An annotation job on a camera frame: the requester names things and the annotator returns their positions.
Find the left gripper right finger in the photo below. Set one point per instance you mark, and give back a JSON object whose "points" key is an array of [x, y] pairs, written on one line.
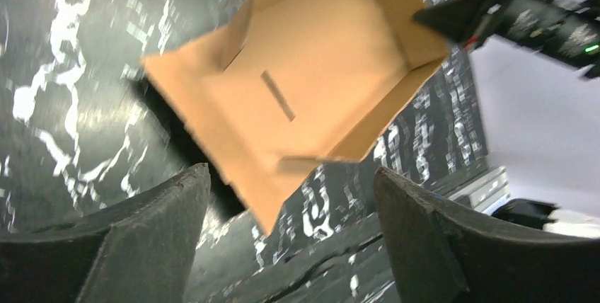
{"points": [[441, 251]]}

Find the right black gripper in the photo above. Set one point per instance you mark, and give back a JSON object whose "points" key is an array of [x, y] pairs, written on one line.
{"points": [[564, 30]]}

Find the brown cardboard box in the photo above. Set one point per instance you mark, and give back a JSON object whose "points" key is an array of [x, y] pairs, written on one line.
{"points": [[287, 85]]}

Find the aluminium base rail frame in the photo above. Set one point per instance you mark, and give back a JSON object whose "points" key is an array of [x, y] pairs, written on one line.
{"points": [[485, 193]]}

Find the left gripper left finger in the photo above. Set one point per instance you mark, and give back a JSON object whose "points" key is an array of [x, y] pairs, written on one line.
{"points": [[138, 250]]}

